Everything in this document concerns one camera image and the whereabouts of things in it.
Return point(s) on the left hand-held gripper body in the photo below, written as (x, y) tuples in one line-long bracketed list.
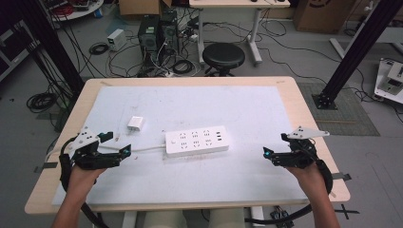
[(84, 141)]

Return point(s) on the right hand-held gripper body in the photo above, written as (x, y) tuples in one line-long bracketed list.
[(297, 156)]

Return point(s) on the white charger plug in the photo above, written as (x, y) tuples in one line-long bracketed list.
[(135, 123)]

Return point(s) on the person's right hand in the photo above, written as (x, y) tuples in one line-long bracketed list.
[(312, 180)]

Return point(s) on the person's left hand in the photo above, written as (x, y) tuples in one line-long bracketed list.
[(80, 182)]

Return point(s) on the wooden table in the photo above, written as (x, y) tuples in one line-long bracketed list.
[(297, 95)]

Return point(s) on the grey tape strip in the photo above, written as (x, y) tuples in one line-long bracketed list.
[(342, 176), (47, 165)]

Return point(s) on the grey floor mat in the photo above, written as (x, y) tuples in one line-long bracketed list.
[(348, 120)]

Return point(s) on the black tape cross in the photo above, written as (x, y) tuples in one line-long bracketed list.
[(346, 211)]

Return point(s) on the white table mat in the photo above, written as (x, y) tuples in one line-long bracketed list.
[(190, 104)]

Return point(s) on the white floor power strip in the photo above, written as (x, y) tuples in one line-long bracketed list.
[(170, 74)]

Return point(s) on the black metal stand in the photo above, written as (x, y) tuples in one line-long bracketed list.
[(53, 47), (358, 47)]

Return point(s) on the white power supply box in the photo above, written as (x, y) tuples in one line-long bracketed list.
[(116, 39)]

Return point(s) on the black round stool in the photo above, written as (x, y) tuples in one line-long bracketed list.
[(223, 55)]

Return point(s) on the black computer tower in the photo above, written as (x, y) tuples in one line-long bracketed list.
[(148, 39), (169, 30)]

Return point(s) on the white metal device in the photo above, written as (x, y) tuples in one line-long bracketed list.
[(391, 82)]

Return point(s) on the large cardboard box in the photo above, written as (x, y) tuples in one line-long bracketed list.
[(321, 15)]

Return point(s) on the round white table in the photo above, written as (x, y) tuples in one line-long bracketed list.
[(79, 11)]

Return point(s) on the white desk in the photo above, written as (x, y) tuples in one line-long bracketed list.
[(234, 3)]

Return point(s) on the grey shelf frame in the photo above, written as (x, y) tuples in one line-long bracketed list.
[(14, 60)]

